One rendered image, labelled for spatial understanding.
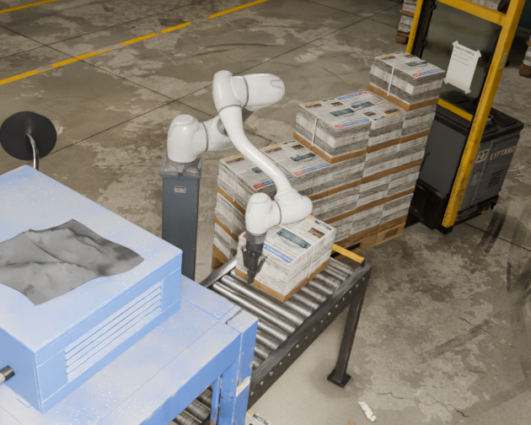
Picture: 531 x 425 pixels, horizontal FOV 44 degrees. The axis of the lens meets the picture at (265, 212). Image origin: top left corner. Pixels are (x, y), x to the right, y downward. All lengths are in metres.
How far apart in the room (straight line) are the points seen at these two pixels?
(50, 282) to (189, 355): 0.38
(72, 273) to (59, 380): 0.24
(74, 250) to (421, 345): 2.83
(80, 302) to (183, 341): 0.32
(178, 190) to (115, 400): 2.01
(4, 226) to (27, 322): 0.36
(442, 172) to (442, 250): 0.60
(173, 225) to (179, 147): 0.48
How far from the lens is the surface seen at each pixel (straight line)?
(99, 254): 1.60
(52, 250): 1.63
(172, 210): 3.51
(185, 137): 3.29
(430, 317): 4.31
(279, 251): 2.85
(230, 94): 2.78
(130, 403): 1.56
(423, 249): 4.88
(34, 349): 1.42
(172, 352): 1.67
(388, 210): 4.66
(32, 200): 1.84
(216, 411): 2.01
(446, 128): 4.98
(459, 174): 4.79
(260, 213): 2.59
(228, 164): 3.84
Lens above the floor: 2.76
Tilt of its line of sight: 34 degrees down
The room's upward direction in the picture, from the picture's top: 7 degrees clockwise
